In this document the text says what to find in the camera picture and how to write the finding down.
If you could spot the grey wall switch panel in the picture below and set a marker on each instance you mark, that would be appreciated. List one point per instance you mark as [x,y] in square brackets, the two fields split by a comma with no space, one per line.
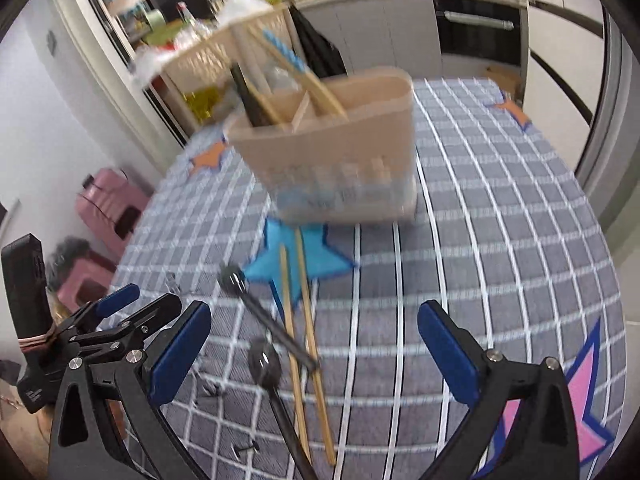
[51,42]

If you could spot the red capped spray bottle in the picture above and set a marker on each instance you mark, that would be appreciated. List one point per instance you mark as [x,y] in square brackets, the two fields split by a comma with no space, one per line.
[185,12]

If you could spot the cardboard box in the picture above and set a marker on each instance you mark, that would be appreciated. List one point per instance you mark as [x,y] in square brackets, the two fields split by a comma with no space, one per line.
[505,80]

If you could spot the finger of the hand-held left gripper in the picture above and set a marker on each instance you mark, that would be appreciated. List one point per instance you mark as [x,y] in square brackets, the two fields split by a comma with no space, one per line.
[150,315]
[117,297]

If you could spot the grey checkered star tablecloth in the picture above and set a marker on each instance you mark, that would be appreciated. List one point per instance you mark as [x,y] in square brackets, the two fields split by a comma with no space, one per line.
[475,210]

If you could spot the white plastic bag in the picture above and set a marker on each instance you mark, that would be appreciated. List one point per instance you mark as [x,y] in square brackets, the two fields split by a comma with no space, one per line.
[240,5]

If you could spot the pale green bowl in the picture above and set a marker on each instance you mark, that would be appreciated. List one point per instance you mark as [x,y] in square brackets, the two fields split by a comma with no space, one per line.
[155,20]

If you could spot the beige plastic utensil holder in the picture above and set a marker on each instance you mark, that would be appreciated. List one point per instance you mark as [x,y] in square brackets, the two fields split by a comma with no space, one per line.
[350,160]

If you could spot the black hanging garment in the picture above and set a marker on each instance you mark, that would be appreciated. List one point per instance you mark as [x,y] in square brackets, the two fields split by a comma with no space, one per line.
[315,45]

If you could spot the white refrigerator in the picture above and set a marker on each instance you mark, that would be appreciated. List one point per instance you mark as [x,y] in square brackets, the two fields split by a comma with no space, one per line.
[550,35]

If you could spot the tall pink plastic stool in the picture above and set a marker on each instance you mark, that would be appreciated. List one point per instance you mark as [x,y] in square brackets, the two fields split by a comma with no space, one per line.
[112,205]

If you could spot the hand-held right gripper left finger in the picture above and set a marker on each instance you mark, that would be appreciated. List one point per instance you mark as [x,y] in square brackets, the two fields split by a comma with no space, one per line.
[180,350]

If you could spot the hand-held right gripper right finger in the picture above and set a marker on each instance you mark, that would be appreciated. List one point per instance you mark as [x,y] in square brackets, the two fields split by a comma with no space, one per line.
[447,355]

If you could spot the beige perforated basket cart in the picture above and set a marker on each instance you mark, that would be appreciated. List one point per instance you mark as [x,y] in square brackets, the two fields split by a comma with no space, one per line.
[200,57]

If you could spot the dark metal spoon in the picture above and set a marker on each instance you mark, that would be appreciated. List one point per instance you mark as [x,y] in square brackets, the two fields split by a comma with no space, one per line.
[265,360]
[232,277]

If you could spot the black chopstick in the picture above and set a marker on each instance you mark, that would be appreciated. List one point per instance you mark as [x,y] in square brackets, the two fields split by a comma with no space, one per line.
[255,107]
[245,95]

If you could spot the black built-in oven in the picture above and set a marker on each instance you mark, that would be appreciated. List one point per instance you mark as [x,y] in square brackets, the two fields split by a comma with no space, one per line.
[475,40]

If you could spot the dark fuzzy cloth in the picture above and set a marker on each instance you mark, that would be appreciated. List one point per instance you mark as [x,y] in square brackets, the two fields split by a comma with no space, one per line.
[70,255]

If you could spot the yellow cooking oil bottle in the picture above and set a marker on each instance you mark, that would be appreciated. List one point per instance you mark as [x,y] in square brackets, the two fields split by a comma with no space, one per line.
[202,100]

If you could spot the clear crumpled plastic bags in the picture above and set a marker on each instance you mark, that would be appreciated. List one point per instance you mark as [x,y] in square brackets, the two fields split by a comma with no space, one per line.
[150,60]

